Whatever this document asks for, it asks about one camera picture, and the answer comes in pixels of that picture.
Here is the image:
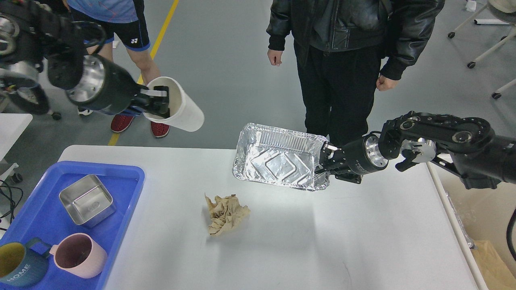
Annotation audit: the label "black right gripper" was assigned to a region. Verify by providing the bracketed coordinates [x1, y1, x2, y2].
[314, 135, 388, 184]

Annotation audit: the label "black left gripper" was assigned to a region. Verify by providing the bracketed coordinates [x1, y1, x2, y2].
[66, 55, 170, 118]

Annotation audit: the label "white paper cup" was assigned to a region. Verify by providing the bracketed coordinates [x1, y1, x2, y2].
[143, 77, 204, 132]

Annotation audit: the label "aluminium foil tray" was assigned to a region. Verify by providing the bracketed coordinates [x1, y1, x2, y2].
[233, 123, 329, 191]

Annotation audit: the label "brown paper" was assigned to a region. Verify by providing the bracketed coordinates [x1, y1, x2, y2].
[205, 194, 251, 236]
[471, 240, 516, 290]

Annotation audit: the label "square stainless steel tray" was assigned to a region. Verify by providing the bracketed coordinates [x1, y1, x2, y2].
[59, 174, 116, 228]

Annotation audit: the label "pink mug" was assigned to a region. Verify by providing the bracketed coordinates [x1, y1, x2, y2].
[49, 233, 107, 279]

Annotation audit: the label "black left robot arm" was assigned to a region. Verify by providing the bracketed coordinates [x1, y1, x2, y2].
[0, 0, 170, 118]

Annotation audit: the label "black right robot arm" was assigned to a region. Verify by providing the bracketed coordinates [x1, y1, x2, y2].
[315, 111, 516, 189]

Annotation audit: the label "person in blue shorts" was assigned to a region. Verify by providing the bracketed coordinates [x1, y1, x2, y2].
[64, 0, 171, 139]

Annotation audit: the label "white chair base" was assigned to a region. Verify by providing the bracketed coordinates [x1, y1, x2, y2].
[44, 110, 62, 120]

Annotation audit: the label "person in black leather jacket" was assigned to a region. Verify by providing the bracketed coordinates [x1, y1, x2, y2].
[266, 0, 444, 145]

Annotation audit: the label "white side table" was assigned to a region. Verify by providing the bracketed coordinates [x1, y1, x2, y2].
[0, 113, 33, 180]

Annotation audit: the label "beige plastic bin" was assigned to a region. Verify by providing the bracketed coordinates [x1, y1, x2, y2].
[427, 163, 516, 290]

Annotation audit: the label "blue plastic tray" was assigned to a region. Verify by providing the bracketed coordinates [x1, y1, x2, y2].
[1, 161, 144, 290]

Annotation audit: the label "white rolling chair legs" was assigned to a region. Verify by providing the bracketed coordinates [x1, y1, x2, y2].
[446, 0, 515, 80]

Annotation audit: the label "brown paper in bin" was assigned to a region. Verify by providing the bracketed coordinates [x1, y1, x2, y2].
[471, 240, 516, 290]

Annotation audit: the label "blue HOME mug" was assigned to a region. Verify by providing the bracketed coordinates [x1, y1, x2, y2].
[0, 238, 52, 288]

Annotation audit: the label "black cables at left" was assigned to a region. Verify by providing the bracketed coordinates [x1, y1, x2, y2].
[0, 179, 24, 231]

